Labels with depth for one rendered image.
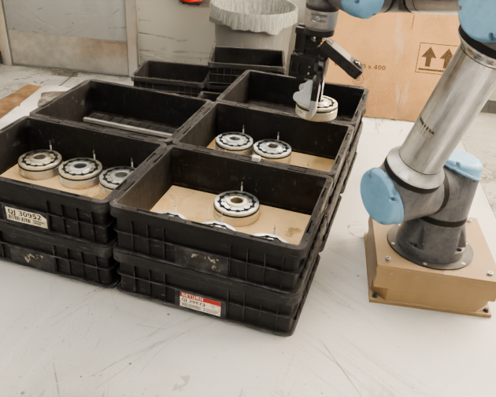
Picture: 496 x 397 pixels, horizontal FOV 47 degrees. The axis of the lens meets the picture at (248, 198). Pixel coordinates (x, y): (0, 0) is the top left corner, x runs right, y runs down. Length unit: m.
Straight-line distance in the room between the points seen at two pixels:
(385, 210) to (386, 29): 3.00
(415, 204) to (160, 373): 0.58
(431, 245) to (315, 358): 0.35
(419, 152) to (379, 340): 0.40
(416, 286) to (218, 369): 0.46
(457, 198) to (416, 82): 2.93
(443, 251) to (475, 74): 0.44
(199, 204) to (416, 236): 0.49
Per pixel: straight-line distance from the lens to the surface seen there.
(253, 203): 1.29
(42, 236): 1.29
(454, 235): 1.29
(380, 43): 4.06
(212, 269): 1.13
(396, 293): 1.30
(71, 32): 4.62
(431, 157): 1.07
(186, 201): 1.34
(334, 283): 1.34
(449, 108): 1.02
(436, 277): 1.28
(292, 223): 1.28
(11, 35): 4.84
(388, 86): 4.09
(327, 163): 1.55
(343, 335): 1.22
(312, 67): 1.36
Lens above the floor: 1.54
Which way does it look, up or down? 31 degrees down
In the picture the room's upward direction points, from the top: 4 degrees clockwise
